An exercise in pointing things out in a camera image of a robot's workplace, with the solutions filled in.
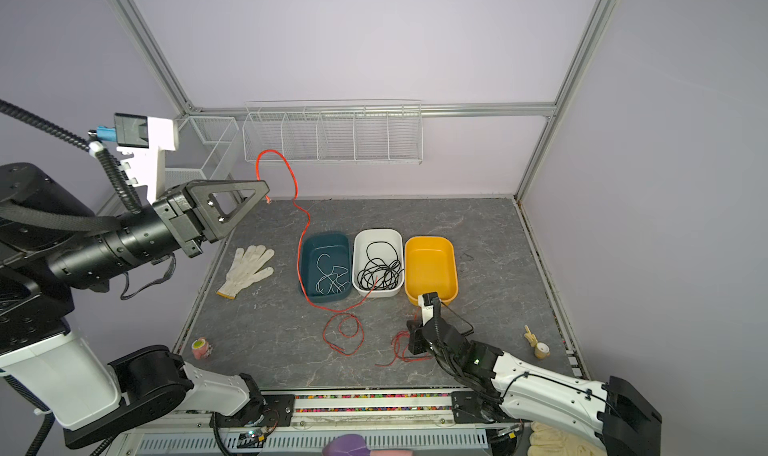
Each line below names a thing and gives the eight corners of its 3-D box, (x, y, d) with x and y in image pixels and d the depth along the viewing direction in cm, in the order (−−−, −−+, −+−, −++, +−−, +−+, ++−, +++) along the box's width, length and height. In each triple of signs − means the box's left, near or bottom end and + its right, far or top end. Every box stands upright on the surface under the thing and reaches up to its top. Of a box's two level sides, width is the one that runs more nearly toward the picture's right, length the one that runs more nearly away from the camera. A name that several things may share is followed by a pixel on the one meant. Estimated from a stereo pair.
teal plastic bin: (294, 302, 95) (288, 293, 90) (308, 242, 110) (304, 231, 105) (351, 302, 95) (348, 292, 90) (357, 242, 110) (355, 231, 105)
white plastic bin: (349, 298, 96) (346, 289, 91) (356, 239, 111) (354, 228, 106) (404, 298, 96) (405, 289, 91) (403, 239, 111) (404, 228, 106)
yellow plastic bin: (405, 307, 94) (405, 298, 88) (404, 247, 108) (404, 236, 103) (459, 307, 94) (463, 298, 88) (450, 247, 108) (453, 236, 103)
